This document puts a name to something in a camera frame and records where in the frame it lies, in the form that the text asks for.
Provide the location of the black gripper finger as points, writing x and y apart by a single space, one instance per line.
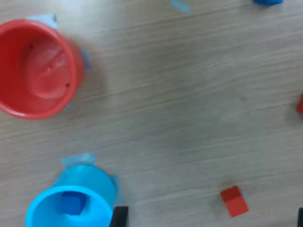
300 218
121 217

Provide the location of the blue cube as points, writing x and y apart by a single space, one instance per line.
72 203
267 2

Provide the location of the blue plastic bin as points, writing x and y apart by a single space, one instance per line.
94 184

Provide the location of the red plastic bin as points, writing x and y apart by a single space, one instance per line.
28 71

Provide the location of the red cube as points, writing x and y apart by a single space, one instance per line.
300 104
234 201

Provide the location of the blue tape piece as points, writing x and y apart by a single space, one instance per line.
180 6
86 60
45 19

